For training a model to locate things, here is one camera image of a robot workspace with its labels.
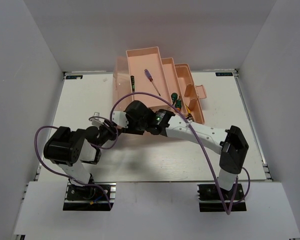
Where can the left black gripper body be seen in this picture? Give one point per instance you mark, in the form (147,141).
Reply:
(106,133)

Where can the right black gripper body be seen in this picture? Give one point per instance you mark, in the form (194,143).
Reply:
(135,128)

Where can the green orange stubby screwdriver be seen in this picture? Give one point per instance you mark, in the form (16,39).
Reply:
(178,104)

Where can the thin green precision screwdriver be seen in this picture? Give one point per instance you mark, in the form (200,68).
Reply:
(132,81)

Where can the pink plastic toolbox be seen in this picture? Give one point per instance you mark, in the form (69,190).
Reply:
(159,83)

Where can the blue red long screwdriver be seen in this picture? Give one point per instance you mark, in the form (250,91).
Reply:
(150,78)

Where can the yellow combination pliers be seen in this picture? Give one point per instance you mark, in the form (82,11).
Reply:
(189,117)

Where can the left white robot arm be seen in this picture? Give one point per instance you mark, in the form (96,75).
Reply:
(69,150)

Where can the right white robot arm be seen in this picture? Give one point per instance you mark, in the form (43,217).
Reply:
(230,144)

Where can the left table corner label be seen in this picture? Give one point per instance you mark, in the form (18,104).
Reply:
(73,77)

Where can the table corner label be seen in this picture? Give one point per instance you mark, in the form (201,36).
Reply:
(224,74)
(73,77)

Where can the right table corner label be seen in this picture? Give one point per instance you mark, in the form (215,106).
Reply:
(224,74)

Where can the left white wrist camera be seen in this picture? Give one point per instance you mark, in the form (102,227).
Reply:
(96,119)

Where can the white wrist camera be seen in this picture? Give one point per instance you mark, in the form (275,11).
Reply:
(96,119)
(120,119)

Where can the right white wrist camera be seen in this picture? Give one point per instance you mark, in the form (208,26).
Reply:
(120,119)

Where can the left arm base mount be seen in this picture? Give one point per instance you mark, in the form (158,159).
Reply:
(89,199)

